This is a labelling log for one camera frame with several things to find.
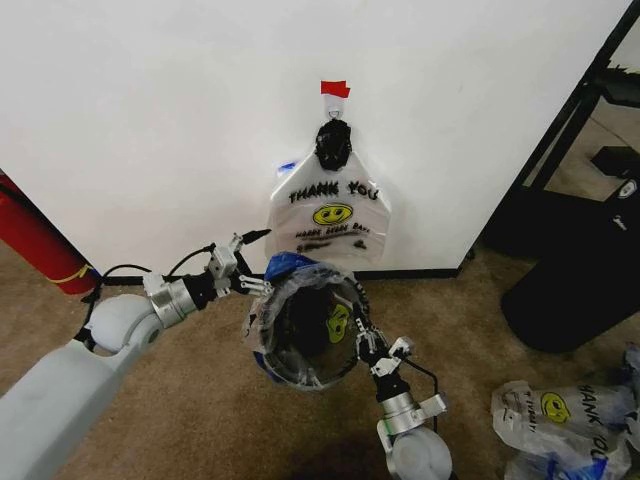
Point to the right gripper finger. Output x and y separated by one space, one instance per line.
375 340
361 345

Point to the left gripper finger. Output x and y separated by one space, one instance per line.
252 286
252 234

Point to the clear smiley bin liner bag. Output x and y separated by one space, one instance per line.
336 322

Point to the round black trash bin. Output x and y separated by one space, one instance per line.
310 345

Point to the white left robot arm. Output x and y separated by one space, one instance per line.
55 390

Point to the white thank you garbage bag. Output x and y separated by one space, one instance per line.
327 225

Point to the black knotted bag bundle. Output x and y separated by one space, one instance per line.
334 142

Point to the crumpled thank you bag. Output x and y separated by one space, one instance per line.
555 415

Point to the crumpled blue plastic bag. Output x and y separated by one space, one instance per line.
631 367

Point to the red tape strip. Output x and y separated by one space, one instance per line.
334 88

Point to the red cylinder with yellow band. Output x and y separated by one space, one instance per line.
35 235

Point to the flat black box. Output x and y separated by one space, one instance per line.
617 159

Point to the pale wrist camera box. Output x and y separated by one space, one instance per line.
400 350
223 261

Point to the black metal shelf frame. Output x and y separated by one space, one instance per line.
560 125

